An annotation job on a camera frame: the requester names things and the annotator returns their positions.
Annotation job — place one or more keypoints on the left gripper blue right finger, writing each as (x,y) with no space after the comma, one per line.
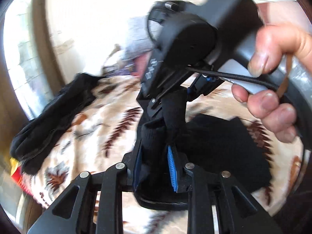
(174,166)

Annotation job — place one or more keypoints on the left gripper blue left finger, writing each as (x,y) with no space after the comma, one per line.
(136,163)

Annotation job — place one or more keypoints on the black track pants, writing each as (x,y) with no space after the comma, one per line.
(212,143)

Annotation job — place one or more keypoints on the person's right hand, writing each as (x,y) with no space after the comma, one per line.
(272,42)

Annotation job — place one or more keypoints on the leaf-patterned fleece blanket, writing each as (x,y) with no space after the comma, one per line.
(102,133)

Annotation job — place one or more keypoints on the grey quilted blanket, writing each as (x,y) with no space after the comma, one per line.
(137,40)

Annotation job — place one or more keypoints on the pink bed sheet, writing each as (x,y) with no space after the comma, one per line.
(140,64)

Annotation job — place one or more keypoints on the black clothes pile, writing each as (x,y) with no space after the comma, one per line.
(34,142)

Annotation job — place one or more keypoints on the window with frame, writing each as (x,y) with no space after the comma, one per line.
(28,57)

